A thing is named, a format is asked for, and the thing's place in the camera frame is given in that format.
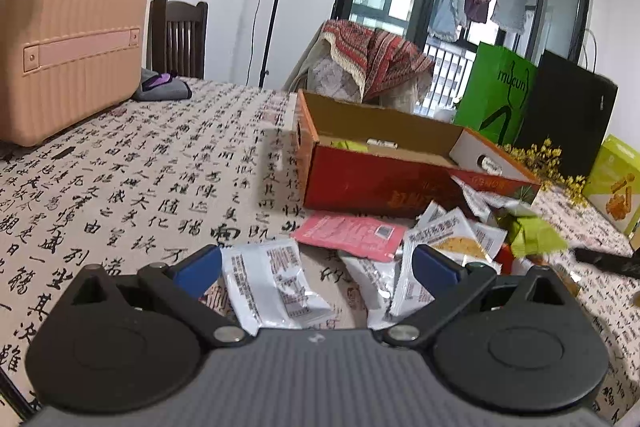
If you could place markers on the red white snack packet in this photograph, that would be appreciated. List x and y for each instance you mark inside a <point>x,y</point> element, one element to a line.
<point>506,259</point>

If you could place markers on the green paper bag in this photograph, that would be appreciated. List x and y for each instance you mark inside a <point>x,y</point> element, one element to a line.
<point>492,92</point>

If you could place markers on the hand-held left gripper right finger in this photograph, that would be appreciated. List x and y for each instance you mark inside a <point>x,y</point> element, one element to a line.
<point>435,269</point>

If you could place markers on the red patterned cloth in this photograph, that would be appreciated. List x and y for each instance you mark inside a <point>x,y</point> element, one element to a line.
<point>385,57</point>

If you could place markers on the beige upholstered chair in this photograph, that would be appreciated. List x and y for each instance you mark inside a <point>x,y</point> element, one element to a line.
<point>325,74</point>

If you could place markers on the pink snack packet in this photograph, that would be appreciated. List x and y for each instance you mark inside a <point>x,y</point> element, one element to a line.
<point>345,232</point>

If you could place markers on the light green gift box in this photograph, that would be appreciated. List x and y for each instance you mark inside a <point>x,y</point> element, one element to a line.
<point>615,187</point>

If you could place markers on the yellow dried flowers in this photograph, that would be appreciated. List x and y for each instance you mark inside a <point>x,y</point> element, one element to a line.
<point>545,164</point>

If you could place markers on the black paper bag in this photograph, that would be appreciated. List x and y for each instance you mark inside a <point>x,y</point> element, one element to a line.
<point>570,117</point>

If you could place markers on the pink ribbed suitcase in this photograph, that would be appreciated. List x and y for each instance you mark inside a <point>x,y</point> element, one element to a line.
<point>70,52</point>

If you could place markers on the dark wooden chair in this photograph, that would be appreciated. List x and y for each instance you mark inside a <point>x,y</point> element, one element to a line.
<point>177,37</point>

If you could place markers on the white cracker picture snack packet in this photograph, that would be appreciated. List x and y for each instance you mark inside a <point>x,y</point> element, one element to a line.
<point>465,244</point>

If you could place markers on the red cardboard box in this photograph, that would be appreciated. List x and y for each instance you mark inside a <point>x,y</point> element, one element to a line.
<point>360,182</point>

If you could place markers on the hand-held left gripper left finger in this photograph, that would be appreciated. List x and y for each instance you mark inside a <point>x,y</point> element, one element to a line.
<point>197,269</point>

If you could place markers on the grey purple pouch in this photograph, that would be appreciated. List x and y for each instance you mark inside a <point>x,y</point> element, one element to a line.
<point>162,89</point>

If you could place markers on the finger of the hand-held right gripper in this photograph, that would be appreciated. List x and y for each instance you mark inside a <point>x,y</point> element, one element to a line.
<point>610,261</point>

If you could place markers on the white hanging garment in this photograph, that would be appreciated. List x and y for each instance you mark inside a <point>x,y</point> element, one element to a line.
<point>512,4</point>

